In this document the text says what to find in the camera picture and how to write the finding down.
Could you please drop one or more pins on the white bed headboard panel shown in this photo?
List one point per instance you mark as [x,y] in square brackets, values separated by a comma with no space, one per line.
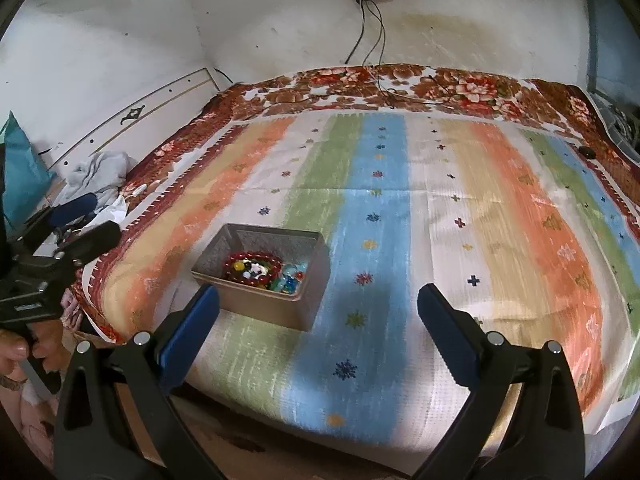
[138,127]

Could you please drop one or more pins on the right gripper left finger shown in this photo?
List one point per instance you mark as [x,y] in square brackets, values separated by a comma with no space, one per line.
[182,334]

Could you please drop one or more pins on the blue glass beads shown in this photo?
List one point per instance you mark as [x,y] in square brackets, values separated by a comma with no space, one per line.
[290,277]

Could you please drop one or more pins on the striped colourful bed cover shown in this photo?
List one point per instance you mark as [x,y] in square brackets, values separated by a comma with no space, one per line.
[514,225]

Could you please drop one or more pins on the metal clothes rack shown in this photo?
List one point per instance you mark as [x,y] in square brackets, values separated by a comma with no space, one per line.
[613,70]

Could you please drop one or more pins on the grey jewelry box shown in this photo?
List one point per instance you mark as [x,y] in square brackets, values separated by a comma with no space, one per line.
[242,262]

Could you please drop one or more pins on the teal bag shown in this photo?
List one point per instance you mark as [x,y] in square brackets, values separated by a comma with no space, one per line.
[26,178]

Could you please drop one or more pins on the small black object on bed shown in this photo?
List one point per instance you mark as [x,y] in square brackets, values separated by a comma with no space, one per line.
[587,152]

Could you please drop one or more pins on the person's left hand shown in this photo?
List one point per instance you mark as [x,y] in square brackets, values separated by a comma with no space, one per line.
[41,340]

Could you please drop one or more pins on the floral red blanket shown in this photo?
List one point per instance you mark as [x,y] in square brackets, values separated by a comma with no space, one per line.
[532,103]

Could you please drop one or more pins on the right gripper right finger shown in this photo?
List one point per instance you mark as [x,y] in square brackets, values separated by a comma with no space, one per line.
[455,334]

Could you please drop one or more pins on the white crumpled cloth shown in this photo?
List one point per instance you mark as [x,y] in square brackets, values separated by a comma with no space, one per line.
[102,174]

